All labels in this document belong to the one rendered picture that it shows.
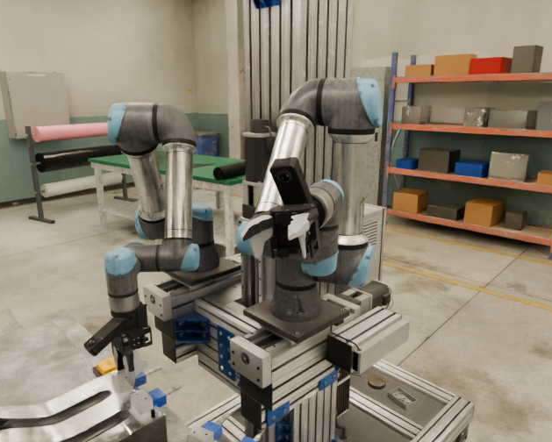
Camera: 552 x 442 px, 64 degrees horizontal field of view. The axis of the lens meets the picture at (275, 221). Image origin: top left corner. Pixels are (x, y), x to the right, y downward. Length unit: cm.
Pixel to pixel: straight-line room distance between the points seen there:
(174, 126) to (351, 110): 50
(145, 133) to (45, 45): 669
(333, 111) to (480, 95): 497
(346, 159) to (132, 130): 60
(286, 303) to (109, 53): 742
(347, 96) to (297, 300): 55
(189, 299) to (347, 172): 77
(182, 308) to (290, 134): 80
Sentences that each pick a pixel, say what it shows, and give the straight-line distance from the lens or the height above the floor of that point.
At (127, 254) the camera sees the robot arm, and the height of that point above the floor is 126.
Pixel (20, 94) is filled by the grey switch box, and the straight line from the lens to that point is 743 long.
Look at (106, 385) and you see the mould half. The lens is 135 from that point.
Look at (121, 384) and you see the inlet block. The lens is 130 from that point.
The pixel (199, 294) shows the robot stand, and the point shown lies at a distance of 162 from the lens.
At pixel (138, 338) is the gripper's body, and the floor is 103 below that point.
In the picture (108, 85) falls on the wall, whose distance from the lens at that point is 832.
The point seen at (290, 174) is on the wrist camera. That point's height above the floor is 152.
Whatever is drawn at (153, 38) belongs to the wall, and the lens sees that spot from 884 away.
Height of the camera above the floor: 164
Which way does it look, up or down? 16 degrees down
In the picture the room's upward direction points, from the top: straight up
